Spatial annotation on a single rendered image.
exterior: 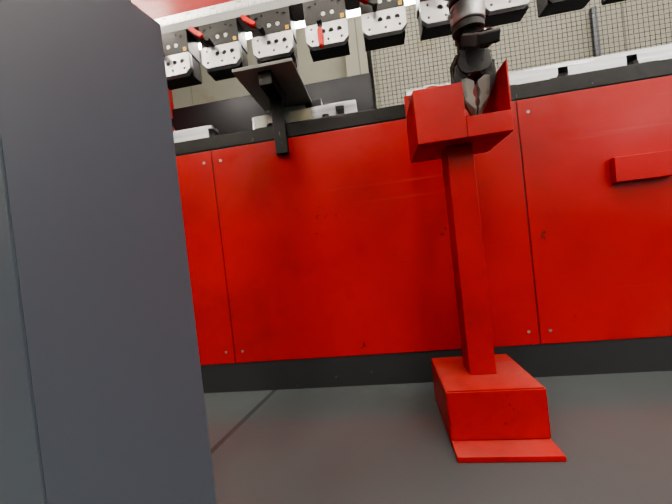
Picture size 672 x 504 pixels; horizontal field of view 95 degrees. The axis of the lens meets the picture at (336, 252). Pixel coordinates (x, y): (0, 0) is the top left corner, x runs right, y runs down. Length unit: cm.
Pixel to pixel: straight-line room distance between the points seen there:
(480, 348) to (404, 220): 42
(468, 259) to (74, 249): 70
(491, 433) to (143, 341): 69
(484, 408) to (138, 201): 73
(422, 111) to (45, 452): 76
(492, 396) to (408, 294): 38
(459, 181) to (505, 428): 54
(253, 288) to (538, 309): 89
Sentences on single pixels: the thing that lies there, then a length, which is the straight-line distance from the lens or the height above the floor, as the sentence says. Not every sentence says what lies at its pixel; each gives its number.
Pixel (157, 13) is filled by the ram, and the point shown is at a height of 142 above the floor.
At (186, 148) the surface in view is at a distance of 122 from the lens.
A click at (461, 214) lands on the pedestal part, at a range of 78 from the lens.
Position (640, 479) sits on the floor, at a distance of 84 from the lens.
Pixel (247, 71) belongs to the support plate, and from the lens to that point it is 107.
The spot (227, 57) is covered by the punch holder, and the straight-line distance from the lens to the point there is 140.
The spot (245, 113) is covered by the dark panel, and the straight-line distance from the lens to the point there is 193.
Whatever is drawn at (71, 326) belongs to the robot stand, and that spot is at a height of 41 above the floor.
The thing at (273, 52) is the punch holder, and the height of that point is 118.
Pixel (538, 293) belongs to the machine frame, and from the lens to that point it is 110.
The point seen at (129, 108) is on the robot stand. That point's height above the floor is 64.
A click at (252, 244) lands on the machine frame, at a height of 50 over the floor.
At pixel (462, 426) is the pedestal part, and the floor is 4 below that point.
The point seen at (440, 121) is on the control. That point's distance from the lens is 76.
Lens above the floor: 45
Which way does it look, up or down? 1 degrees down
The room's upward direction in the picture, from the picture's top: 6 degrees counter-clockwise
